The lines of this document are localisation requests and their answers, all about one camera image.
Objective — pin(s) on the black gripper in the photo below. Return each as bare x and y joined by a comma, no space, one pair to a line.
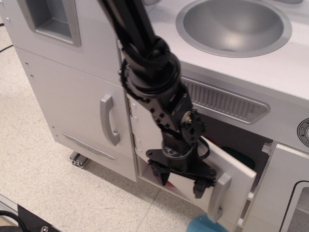
189,164

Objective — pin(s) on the white cabinet door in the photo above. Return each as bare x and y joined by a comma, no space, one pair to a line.
243,177

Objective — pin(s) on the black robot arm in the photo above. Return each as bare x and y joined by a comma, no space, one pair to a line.
151,74

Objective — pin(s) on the white toy kitchen cabinet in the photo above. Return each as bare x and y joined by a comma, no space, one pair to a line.
36,171

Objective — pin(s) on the blue round bowl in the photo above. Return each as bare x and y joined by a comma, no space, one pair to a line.
204,224

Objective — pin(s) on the lower metal door hinge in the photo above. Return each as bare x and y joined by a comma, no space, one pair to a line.
137,144

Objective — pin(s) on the metal door hinge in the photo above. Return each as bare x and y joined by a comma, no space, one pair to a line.
137,144
129,106

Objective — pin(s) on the grey ventilation grille panel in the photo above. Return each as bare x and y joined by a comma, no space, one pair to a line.
225,102

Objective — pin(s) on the upper metal door hinge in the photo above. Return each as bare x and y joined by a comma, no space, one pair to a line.
129,106

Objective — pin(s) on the white oven door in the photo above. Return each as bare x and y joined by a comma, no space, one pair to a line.
285,179

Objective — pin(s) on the white fridge door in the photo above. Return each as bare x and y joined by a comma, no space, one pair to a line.
69,100

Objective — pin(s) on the black round dial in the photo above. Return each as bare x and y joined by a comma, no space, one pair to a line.
303,132

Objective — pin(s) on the silver sink bowl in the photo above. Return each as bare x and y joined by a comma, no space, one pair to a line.
234,28

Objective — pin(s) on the grey recessed dispenser panel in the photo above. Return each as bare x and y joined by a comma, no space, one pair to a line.
55,19

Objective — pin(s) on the grey cabinet door handle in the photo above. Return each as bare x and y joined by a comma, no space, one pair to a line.
222,185

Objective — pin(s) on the aluminium extrusion frame foot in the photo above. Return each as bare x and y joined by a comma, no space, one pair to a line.
79,160

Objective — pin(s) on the grey fridge door handle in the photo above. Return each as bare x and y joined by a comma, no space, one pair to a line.
106,105

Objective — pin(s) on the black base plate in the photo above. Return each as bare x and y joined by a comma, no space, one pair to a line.
33,222

